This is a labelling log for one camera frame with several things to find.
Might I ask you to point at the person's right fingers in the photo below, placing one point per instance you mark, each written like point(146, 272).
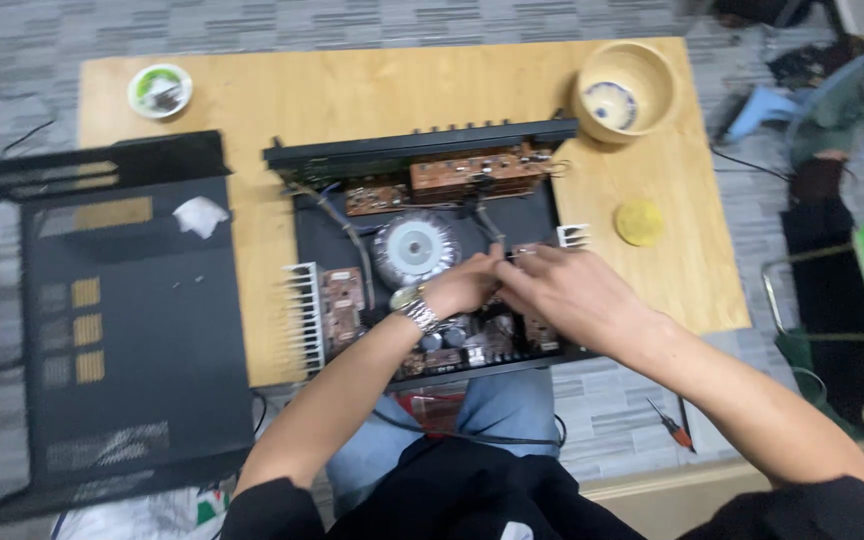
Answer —
point(529, 274)

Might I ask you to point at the silver toroidal transformer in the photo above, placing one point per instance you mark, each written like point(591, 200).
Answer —
point(413, 249)

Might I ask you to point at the beige bowl with blue pattern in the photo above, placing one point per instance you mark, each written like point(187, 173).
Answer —
point(623, 91)

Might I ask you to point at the wooden table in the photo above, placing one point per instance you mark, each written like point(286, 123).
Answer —
point(402, 97)

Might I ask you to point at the crumpled white tissue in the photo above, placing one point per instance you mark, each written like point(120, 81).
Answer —
point(200, 216)

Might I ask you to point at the black metal amplifier cover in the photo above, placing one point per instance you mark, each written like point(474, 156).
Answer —
point(117, 315)

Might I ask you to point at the light blue plastic stool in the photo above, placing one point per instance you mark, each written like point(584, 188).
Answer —
point(762, 111)

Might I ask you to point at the person's left hand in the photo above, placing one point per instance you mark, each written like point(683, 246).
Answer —
point(462, 285)

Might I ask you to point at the white plastic bag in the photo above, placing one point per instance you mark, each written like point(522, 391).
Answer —
point(147, 517)

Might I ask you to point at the small silver finned heatsink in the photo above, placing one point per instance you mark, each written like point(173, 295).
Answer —
point(573, 235)

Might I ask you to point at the green chair with metal frame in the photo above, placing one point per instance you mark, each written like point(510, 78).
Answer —
point(844, 300)

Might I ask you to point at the small white green-rimmed dish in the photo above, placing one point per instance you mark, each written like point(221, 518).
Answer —
point(160, 90)

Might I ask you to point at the person's blue jeans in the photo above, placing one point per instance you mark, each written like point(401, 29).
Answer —
point(492, 409)

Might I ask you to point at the electric fan with grille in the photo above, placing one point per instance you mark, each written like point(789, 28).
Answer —
point(848, 112)

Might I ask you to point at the brown circuit board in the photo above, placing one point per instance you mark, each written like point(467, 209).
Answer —
point(477, 174)

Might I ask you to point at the person's left fingers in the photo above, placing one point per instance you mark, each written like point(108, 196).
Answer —
point(490, 262)

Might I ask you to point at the silver metal wristwatch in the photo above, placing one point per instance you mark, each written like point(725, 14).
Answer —
point(417, 309)

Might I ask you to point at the round yellow sponge pad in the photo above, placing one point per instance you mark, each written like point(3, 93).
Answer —
point(639, 223)

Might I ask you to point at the person's black shirt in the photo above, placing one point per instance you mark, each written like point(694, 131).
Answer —
point(537, 499)

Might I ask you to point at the person's right hand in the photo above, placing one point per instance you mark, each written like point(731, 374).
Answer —
point(574, 296)

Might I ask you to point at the open black amplifier chassis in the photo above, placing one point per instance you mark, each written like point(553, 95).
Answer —
point(432, 247)

